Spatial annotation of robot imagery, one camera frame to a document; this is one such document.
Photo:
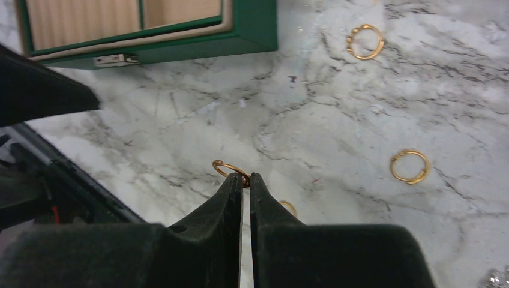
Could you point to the green jewelry box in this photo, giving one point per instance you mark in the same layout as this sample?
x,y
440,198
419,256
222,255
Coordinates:
x,y
90,35

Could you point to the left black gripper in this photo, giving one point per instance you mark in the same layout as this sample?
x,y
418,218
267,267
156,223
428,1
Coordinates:
x,y
30,91

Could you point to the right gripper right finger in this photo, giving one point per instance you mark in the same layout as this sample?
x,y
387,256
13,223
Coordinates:
x,y
289,253

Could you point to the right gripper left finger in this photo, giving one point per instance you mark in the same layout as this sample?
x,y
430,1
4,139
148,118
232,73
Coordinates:
x,y
201,250

